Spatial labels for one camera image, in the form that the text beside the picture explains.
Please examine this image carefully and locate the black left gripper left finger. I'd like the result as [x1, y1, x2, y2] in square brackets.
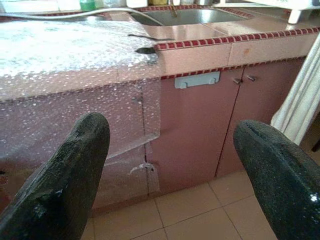
[0, 112, 111, 240]

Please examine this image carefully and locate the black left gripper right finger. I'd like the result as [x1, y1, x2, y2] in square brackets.
[233, 120, 320, 240]

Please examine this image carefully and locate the white hanging towel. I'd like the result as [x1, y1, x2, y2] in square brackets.
[270, 33, 320, 146]

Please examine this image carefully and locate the pink cabinet door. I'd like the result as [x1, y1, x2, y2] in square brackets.
[143, 66, 245, 198]
[214, 57, 308, 179]

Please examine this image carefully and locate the clear bubble wrap sheet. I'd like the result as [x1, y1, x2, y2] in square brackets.
[0, 18, 162, 201]

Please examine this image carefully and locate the short black tape strip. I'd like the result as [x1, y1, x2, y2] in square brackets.
[134, 46, 159, 66]

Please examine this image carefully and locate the long black tape strip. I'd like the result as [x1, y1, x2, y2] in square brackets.
[127, 33, 175, 42]

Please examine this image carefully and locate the steel sink basin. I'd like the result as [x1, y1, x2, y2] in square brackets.
[129, 8, 251, 27]

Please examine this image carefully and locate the white detergent bottle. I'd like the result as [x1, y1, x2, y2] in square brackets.
[125, 0, 149, 8]

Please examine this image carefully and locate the grey water hose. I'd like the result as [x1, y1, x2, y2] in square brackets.
[0, 7, 165, 27]

